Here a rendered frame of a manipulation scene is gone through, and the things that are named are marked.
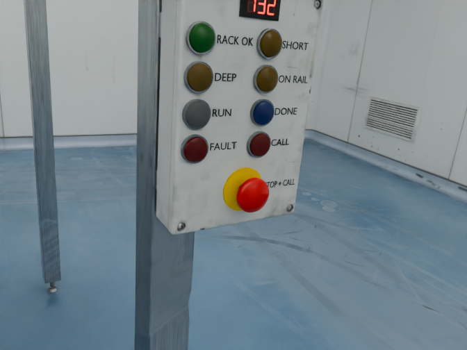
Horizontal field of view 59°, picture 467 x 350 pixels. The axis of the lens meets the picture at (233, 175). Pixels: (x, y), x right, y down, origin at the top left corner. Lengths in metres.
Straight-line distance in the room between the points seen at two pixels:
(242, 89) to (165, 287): 0.28
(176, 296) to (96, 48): 3.35
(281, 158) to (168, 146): 0.14
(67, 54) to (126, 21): 0.56
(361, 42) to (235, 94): 3.96
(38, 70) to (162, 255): 1.11
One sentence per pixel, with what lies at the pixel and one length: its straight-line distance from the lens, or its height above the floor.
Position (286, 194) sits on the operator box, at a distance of 0.52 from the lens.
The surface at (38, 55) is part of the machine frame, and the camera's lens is 1.54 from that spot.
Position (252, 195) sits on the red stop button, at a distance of 0.45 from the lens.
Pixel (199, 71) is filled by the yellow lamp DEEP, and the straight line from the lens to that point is 0.41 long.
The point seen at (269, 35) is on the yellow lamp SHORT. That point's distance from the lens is 0.45.
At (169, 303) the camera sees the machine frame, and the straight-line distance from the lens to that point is 0.58.
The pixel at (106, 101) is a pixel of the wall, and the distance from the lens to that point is 3.87.
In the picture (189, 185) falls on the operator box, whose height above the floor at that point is 0.86.
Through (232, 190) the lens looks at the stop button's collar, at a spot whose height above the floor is 0.85.
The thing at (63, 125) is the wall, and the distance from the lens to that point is 3.86.
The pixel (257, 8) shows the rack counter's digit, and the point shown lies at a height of 1.04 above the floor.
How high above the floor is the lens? 1.01
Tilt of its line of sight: 18 degrees down
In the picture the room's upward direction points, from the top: 5 degrees clockwise
